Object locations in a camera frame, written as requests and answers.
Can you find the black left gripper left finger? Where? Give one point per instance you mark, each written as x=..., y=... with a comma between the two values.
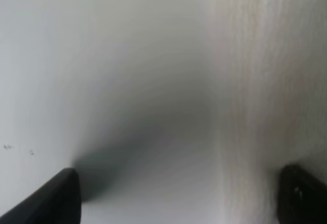
x=57, y=201

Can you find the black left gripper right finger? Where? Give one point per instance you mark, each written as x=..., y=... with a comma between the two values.
x=301, y=197

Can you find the white towel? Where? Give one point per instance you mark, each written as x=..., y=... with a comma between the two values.
x=268, y=68

